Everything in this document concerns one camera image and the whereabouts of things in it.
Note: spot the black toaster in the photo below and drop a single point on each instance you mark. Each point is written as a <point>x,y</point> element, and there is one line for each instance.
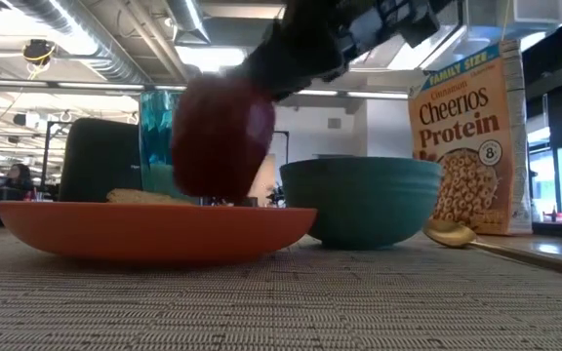
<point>100,161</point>

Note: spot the long ceiling light strip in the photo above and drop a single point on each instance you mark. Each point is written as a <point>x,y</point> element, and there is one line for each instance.
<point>91,86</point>

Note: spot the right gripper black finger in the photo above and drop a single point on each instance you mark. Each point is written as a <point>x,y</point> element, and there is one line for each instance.
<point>295,58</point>

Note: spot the red apple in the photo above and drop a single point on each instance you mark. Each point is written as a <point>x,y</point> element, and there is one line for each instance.
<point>217,146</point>

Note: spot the gold spoon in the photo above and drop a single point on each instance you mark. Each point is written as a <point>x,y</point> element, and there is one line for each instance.
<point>449,234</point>

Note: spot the black metal stand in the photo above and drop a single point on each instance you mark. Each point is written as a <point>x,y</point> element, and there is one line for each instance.
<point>46,156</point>

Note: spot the silver ventilation duct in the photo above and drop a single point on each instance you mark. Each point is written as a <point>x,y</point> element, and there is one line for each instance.
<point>110,63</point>

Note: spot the grey woven placemat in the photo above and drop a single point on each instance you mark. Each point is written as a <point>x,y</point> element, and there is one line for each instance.
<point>281,302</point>

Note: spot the person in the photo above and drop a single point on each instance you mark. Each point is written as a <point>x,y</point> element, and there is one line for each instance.
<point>20,178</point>

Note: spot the orange Cheerios Protein cereal box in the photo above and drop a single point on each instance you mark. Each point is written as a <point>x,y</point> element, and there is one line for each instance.
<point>456,122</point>

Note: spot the orange plate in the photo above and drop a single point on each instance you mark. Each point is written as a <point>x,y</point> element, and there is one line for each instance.
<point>154,234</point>

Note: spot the black ceiling camera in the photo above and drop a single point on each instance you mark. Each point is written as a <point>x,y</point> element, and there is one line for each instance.
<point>37,51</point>

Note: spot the slice of toast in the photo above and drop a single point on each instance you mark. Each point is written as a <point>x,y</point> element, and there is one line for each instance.
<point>139,197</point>

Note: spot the teal ribbed bowl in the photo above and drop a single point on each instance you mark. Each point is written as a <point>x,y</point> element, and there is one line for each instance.
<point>359,205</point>

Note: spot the blue translucent tumbler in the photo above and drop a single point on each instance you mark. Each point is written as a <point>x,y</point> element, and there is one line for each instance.
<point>156,136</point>

